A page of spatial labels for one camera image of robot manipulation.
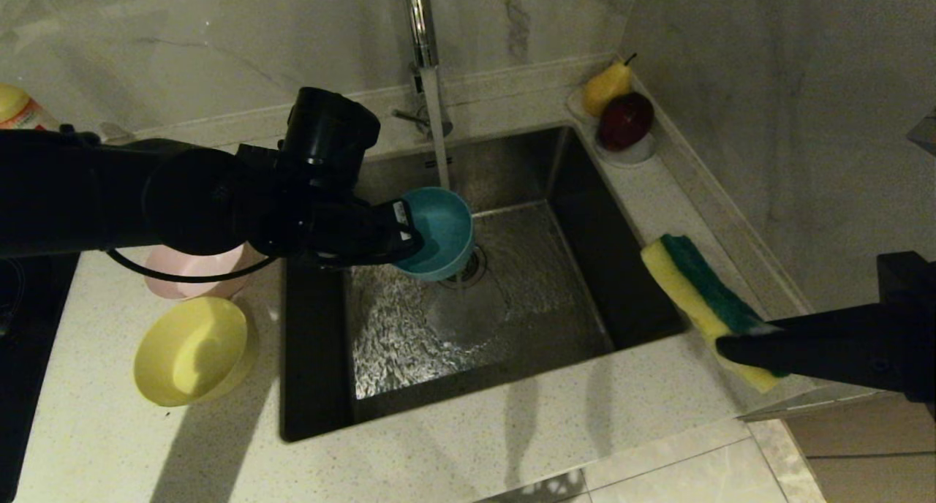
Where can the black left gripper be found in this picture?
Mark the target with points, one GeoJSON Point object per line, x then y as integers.
{"type": "Point", "coordinates": [351, 225]}

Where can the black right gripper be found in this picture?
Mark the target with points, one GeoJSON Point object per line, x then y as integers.
{"type": "Point", "coordinates": [921, 327]}

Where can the blue plastic bowl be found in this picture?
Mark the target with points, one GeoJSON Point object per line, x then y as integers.
{"type": "Point", "coordinates": [442, 229]}

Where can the green and yellow sponge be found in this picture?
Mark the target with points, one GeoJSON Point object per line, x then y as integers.
{"type": "Point", "coordinates": [695, 291]}

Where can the chrome faucet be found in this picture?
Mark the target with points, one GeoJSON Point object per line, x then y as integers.
{"type": "Point", "coordinates": [420, 20]}

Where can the orange yellow detergent bottle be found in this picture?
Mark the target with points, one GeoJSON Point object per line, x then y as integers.
{"type": "Point", "coordinates": [22, 112]}

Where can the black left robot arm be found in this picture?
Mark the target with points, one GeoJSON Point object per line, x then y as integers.
{"type": "Point", "coordinates": [73, 188]}

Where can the stainless steel sink basin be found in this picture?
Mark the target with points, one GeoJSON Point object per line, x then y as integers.
{"type": "Point", "coordinates": [548, 327]}

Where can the round metal drain strainer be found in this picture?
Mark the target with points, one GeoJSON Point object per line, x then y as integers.
{"type": "Point", "coordinates": [477, 269]}

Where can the light wood cabinet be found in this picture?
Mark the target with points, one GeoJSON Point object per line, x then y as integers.
{"type": "Point", "coordinates": [863, 459]}

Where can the pink plastic bowl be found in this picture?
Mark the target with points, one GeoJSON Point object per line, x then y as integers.
{"type": "Point", "coordinates": [190, 280]}

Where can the yellow plastic bowl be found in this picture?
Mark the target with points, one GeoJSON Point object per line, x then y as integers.
{"type": "Point", "coordinates": [189, 351]}

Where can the small white dish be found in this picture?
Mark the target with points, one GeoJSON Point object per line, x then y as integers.
{"type": "Point", "coordinates": [636, 156]}
{"type": "Point", "coordinates": [575, 107]}

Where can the yellow pear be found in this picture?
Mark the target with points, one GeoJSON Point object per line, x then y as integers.
{"type": "Point", "coordinates": [603, 90]}

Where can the dark red apple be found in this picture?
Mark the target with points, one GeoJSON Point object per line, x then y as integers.
{"type": "Point", "coordinates": [624, 121]}

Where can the black glass cooktop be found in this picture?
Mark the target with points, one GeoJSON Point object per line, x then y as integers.
{"type": "Point", "coordinates": [22, 342]}

